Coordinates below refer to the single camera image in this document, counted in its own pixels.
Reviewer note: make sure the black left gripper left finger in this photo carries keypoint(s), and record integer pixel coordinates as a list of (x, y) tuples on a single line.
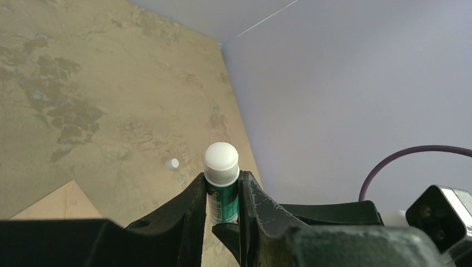
[(171, 235)]

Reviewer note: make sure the white glue stick cap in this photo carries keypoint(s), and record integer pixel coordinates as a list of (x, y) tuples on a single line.
[(172, 164)]

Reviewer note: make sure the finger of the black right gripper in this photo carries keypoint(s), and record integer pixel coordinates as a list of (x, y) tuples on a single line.
[(241, 238)]

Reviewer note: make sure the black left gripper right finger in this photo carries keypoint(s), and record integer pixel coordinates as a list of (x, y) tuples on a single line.
[(299, 245)]

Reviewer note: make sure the green white glue stick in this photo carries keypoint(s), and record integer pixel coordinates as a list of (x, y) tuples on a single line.
[(221, 174)]

